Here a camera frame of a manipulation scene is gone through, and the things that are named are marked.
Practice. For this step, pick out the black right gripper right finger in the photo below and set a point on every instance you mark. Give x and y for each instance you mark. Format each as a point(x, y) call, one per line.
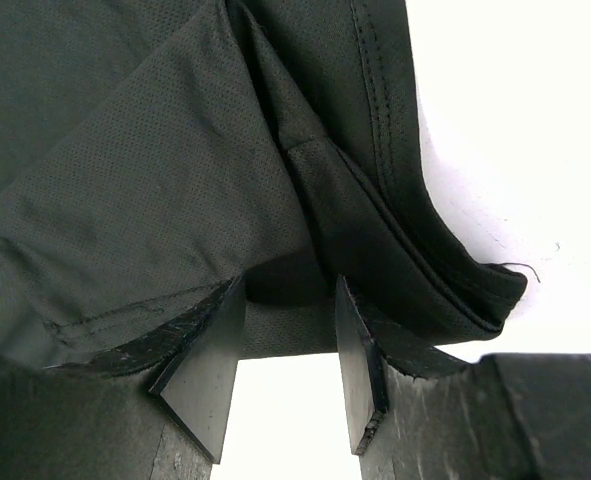
point(416, 412)

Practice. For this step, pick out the black t shirt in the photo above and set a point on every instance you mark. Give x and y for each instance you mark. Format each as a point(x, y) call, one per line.
point(150, 151)

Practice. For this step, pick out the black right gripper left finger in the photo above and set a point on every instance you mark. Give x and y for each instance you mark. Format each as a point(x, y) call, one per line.
point(156, 407)

